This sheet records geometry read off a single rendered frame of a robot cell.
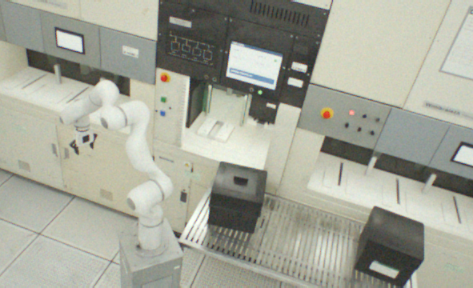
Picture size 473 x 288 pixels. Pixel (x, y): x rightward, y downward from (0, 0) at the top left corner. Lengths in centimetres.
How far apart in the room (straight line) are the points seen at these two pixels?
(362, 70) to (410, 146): 50
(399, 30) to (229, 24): 83
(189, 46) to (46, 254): 183
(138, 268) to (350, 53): 150
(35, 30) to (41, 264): 157
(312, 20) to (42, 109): 198
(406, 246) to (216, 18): 153
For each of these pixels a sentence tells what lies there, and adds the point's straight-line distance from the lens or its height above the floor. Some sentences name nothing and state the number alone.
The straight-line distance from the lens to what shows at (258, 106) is 290.
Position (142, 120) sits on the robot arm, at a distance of 186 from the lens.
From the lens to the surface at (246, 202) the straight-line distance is 215.
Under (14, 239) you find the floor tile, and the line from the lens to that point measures 337.
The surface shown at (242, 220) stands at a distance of 226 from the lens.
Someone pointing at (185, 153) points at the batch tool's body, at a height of 85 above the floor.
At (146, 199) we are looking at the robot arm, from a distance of 188.
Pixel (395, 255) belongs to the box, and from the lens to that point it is 224.
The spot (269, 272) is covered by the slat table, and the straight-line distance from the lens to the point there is 219.
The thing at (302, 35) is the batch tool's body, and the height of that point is 180.
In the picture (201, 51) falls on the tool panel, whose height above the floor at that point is 157.
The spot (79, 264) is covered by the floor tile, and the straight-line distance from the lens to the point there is 313.
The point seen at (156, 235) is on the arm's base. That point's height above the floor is 88.
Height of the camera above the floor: 249
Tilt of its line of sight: 36 degrees down
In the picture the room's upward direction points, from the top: 11 degrees clockwise
